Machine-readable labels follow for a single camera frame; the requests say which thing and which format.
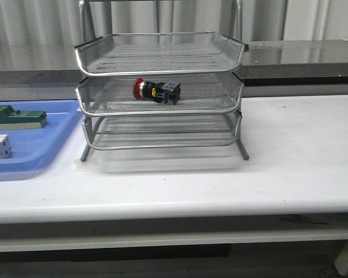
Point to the white table leg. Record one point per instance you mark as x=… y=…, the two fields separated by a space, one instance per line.
x=341 y=261

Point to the grey metal rack frame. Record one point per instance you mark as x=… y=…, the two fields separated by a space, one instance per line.
x=87 y=19

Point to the grey stone back counter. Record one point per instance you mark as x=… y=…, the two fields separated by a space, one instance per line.
x=269 y=69

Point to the green terminal block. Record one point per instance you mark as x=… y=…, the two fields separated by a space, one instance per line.
x=14 y=119

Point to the red emergency stop button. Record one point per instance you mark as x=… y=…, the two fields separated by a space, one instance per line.
x=162 y=92

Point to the blue plastic tray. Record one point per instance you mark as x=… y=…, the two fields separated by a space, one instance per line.
x=34 y=149

